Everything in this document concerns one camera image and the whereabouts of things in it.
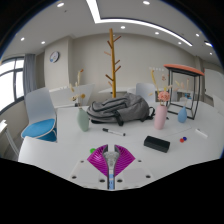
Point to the grey curtain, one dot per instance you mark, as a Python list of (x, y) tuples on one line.
[(29, 75)]

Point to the black rectangular box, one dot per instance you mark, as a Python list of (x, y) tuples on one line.
[(156, 144)]

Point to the white chair with blue cushion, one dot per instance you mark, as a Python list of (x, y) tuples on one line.
[(38, 106)]

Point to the small red round magnet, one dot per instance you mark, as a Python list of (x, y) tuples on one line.
[(181, 140)]

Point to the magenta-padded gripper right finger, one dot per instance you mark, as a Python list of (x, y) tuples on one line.
[(125, 160)]

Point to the black frame orange top stand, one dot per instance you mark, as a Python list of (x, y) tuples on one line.
[(185, 68)]

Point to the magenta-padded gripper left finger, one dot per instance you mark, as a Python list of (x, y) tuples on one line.
[(98, 160)]

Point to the green round magnet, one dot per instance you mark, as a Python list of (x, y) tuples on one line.
[(92, 150)]

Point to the pink vase with flowers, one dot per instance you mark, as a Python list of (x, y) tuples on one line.
[(160, 118)]

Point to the curved ceiling light strip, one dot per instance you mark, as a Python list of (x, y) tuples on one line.
[(93, 10)]

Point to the plain white chair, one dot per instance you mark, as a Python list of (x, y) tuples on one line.
[(145, 91)]

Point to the recessed ceiling spot lights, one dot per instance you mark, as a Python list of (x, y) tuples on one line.
[(146, 2)]

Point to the blue vase with dried stems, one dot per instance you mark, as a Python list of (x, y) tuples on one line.
[(182, 116)]

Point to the white board eraser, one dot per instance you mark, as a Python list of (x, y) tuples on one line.
[(201, 133)]

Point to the green vase with dried stems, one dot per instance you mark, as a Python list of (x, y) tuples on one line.
[(83, 121)]

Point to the grey backpack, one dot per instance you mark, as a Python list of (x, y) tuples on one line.
[(123, 106)]

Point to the black and white marker pen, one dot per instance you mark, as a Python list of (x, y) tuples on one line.
[(115, 132)]

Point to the window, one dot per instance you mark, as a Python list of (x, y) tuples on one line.
[(8, 86)]

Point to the round wall clock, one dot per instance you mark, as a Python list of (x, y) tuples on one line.
[(54, 57)]

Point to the small blue round magnet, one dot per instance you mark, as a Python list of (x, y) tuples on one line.
[(184, 138)]

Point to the wooden coat rack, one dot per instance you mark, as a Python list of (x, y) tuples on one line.
[(113, 66)]

